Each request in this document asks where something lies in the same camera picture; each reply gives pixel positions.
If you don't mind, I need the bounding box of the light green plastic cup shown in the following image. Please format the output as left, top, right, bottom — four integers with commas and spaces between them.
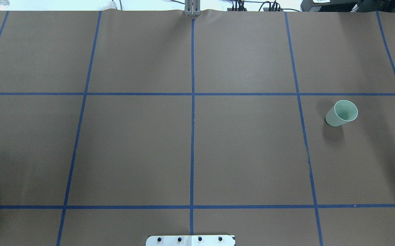
325, 100, 358, 127

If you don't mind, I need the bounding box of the aluminium frame post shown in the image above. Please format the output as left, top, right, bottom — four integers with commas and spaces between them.
184, 0, 201, 16

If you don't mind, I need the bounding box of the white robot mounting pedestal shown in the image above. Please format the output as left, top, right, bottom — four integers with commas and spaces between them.
145, 235, 236, 246

